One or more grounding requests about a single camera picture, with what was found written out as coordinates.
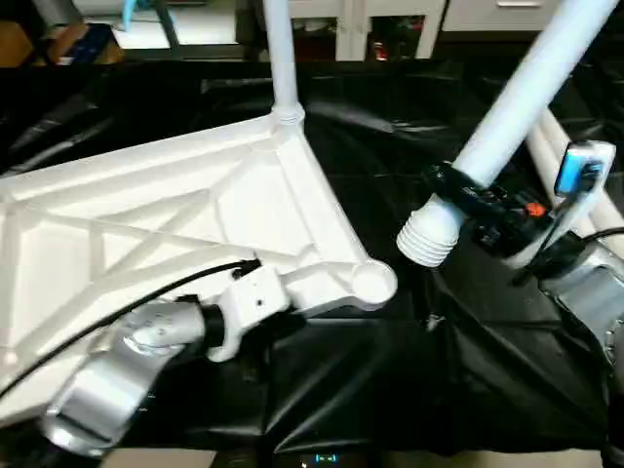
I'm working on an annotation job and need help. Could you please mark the white drawer unit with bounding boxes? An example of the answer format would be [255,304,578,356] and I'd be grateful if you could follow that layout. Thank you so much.
[444,0,566,32]

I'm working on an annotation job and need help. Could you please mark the black work mat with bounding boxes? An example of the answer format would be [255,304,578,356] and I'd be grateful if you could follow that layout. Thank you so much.
[0,54,624,459]

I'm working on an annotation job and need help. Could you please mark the blue box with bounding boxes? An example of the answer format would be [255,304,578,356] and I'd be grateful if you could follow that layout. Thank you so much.
[60,24,123,64]

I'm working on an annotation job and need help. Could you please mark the white plastic table top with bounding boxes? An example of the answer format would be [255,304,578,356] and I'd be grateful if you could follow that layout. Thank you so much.
[0,107,399,430]

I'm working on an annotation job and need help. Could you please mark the white plastic table leg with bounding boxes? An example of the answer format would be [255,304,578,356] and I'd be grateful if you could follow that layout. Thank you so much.
[541,107,624,230]
[396,0,620,269]
[261,0,305,126]
[526,122,624,269]

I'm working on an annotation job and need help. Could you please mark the turquoise plastic stool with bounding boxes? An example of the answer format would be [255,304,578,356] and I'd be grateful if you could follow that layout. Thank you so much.
[119,0,152,32]

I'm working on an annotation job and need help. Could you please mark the grey metal pole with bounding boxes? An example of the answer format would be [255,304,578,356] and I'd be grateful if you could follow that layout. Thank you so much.
[151,0,181,50]

